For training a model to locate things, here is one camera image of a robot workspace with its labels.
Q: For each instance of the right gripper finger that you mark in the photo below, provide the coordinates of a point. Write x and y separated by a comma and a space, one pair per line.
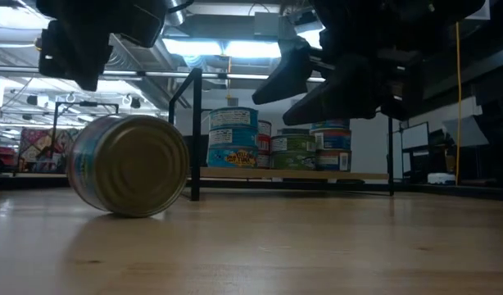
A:
341, 94
292, 69

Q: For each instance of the small white object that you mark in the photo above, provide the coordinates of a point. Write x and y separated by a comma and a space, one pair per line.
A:
440, 178

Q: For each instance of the wooden shelf with black frame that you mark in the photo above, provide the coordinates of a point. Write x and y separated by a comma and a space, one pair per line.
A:
284, 173

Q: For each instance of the black metal stand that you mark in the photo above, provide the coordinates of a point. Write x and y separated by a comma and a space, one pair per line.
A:
54, 131

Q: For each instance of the black aluminium table frame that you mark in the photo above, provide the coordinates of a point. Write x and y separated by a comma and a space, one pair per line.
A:
460, 191

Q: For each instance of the white board panel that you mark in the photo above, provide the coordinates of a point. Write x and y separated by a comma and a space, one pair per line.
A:
415, 135

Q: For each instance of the colourful patterned panel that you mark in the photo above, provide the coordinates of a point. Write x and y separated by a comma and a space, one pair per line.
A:
38, 145

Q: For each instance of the green-label silver-lid can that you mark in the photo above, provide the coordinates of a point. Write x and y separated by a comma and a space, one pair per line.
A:
292, 143
292, 161

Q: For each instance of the grey angled panel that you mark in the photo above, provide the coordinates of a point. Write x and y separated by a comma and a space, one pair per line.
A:
464, 133

